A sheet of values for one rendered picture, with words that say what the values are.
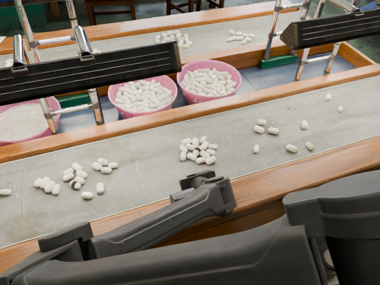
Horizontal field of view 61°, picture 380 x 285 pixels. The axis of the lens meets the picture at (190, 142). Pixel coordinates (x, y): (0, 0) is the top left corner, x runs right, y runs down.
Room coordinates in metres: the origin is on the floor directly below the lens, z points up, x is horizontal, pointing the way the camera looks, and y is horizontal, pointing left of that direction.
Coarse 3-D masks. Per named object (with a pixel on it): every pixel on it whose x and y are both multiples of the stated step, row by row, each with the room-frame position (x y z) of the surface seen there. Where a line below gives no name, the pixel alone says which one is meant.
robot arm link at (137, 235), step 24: (192, 192) 0.40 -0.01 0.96; (216, 192) 0.39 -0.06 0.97; (144, 216) 0.30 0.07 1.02; (168, 216) 0.30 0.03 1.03; (192, 216) 0.32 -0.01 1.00; (48, 240) 0.19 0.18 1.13; (72, 240) 0.20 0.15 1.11; (96, 240) 0.21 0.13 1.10; (120, 240) 0.23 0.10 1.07; (144, 240) 0.24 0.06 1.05
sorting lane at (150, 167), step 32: (320, 96) 1.06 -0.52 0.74; (352, 96) 1.07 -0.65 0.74; (160, 128) 0.83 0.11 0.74; (192, 128) 0.83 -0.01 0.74; (224, 128) 0.84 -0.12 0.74; (288, 128) 0.86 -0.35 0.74; (320, 128) 0.87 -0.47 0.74; (352, 128) 0.87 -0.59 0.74; (32, 160) 0.65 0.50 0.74; (64, 160) 0.66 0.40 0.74; (96, 160) 0.67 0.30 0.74; (128, 160) 0.67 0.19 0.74; (160, 160) 0.68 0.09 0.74; (192, 160) 0.68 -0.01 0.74; (224, 160) 0.69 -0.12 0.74; (256, 160) 0.70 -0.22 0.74; (288, 160) 0.70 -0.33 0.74; (32, 192) 0.53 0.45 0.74; (64, 192) 0.54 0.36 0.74; (96, 192) 0.54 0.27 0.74; (128, 192) 0.55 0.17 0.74; (160, 192) 0.55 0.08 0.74; (0, 224) 0.43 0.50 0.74; (32, 224) 0.43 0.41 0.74; (64, 224) 0.43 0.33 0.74
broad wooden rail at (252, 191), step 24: (360, 144) 0.77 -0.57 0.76; (288, 168) 0.65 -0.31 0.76; (312, 168) 0.65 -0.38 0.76; (336, 168) 0.66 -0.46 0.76; (360, 168) 0.66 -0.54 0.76; (240, 192) 0.55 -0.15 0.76; (264, 192) 0.55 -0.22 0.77; (288, 192) 0.56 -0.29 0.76; (120, 216) 0.45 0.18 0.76; (216, 216) 0.47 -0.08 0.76; (240, 216) 0.49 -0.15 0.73; (264, 216) 0.53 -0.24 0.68; (168, 240) 0.41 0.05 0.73; (192, 240) 0.44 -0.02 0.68; (0, 264) 0.31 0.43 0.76
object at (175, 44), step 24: (144, 48) 0.73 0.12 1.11; (168, 48) 0.74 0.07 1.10; (0, 72) 0.60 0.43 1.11; (48, 72) 0.62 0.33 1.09; (72, 72) 0.64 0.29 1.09; (96, 72) 0.66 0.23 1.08; (120, 72) 0.67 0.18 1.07; (144, 72) 0.69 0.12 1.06; (168, 72) 0.71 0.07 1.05; (0, 96) 0.56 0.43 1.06; (24, 96) 0.58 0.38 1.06; (48, 96) 0.60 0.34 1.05
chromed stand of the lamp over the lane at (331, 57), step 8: (320, 0) 1.14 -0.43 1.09; (336, 0) 1.07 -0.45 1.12; (344, 0) 1.06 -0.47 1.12; (352, 0) 1.20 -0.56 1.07; (376, 0) 1.11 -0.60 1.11; (320, 8) 1.13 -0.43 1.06; (344, 8) 1.03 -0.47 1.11; (352, 8) 1.01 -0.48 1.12; (320, 16) 1.14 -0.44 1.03; (360, 16) 0.98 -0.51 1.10; (336, 48) 1.19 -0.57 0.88; (304, 56) 1.13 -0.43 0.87; (328, 56) 1.19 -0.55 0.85; (304, 64) 1.14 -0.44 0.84; (328, 64) 1.19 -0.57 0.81; (296, 72) 1.14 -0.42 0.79; (328, 72) 1.19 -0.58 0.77; (296, 80) 1.13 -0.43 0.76
